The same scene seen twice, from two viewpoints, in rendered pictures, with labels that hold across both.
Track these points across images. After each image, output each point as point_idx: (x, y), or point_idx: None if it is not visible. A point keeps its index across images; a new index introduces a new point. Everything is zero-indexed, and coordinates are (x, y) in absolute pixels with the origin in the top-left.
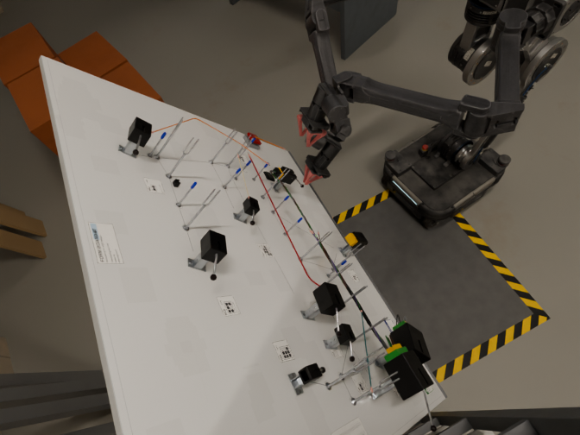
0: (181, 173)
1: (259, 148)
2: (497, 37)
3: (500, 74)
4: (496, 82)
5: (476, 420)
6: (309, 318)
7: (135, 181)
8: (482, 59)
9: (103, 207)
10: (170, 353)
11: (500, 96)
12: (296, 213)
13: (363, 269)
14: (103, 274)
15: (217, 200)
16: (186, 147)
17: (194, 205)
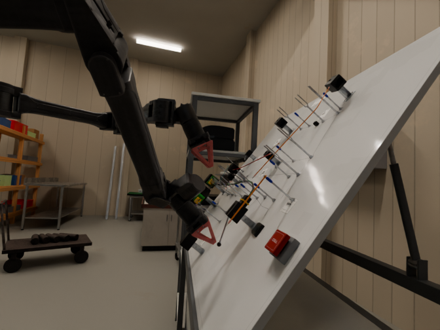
0: (319, 129)
1: (271, 265)
2: (10, 101)
3: (77, 109)
4: (82, 112)
5: None
6: (244, 177)
7: (331, 104)
8: None
9: (329, 95)
10: (289, 122)
11: (99, 112)
12: (235, 229)
13: (188, 262)
14: (313, 102)
15: (294, 151)
16: (303, 100)
17: (303, 135)
